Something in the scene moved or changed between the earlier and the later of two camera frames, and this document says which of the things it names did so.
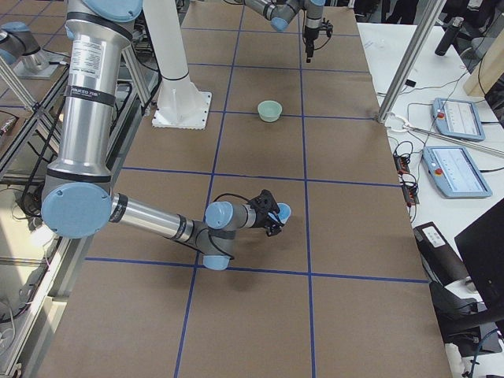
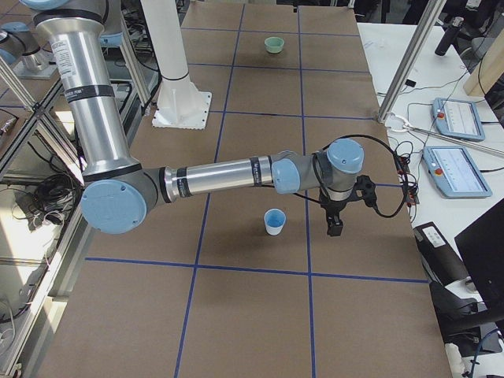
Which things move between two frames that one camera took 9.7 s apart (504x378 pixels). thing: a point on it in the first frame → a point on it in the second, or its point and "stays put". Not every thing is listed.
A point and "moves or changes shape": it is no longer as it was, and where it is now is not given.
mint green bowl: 269,110 → 274,45
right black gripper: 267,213 → 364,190
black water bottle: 448,35 stays put
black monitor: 481,247 stays put
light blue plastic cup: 285,212 moves or changes shape
